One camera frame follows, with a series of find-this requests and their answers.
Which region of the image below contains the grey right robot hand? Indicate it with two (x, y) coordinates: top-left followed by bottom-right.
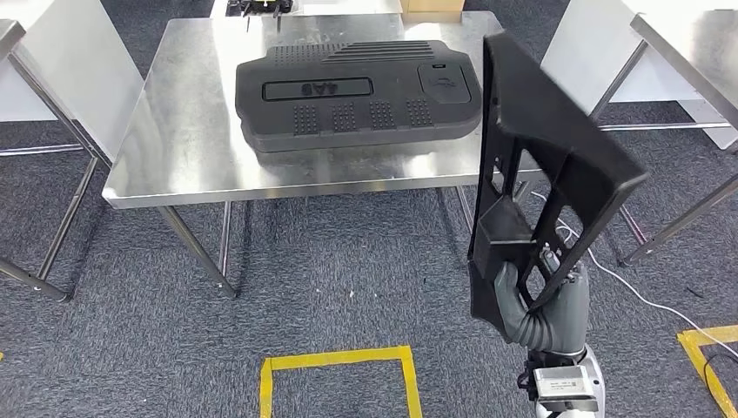
(493, 242), (591, 356)

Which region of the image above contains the black plastic frame part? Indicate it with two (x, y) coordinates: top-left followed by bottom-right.
(467, 30), (650, 347)

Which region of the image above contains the steel workbench table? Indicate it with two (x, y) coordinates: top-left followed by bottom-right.
(102, 10), (547, 300)

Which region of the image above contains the yellow floor tape square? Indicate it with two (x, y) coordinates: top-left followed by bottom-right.
(258, 345), (425, 418)
(676, 324), (738, 418)

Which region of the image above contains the black foam engine cover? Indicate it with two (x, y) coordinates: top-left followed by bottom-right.
(234, 38), (485, 155)

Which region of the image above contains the brown cardboard box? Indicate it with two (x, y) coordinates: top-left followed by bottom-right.
(399, 0), (466, 24)

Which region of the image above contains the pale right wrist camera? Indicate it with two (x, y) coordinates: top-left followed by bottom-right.
(533, 364), (601, 415)

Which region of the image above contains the white power cable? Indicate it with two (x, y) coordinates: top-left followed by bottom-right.
(529, 189), (738, 360)

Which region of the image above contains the black floor cable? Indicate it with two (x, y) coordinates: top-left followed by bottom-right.
(702, 351), (738, 386)

